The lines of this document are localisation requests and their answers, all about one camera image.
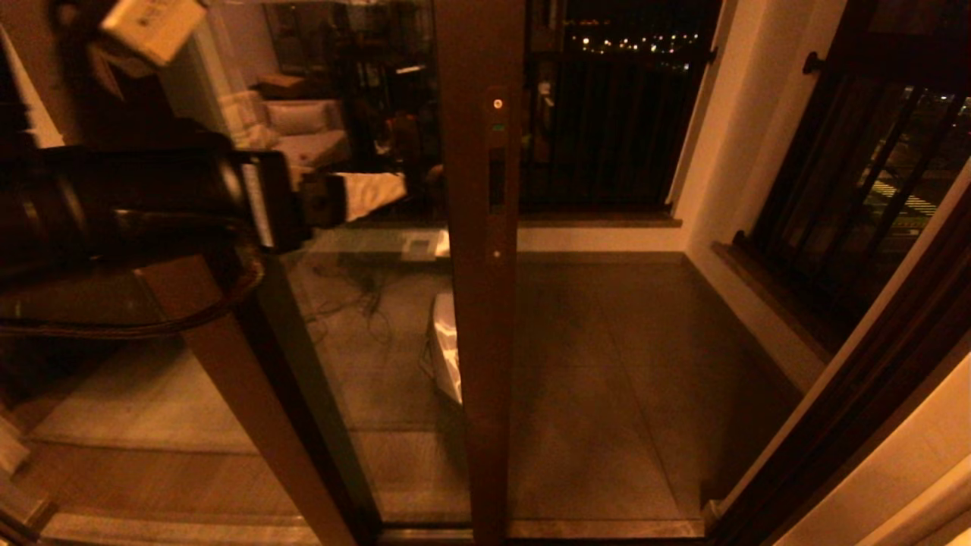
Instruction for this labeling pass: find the dark balcony railing with knob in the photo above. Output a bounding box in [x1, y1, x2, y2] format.
[713, 0, 971, 361]

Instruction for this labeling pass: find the brown framed fixed glass panel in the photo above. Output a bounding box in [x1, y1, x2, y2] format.
[0, 0, 380, 546]

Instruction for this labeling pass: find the black aluminum extrusion rail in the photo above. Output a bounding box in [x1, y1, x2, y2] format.
[376, 518, 710, 546]

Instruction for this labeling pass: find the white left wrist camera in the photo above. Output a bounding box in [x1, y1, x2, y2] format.
[99, 0, 208, 67]

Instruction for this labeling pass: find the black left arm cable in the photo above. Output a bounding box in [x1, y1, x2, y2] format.
[0, 246, 266, 340]

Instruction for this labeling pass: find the brown framed sliding glass door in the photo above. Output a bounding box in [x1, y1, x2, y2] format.
[156, 0, 529, 543]

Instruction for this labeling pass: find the recessed door handle plate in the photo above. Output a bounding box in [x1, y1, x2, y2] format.
[485, 86, 512, 264]

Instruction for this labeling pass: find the dark brown door frame jamb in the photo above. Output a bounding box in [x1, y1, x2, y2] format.
[702, 155, 971, 546]

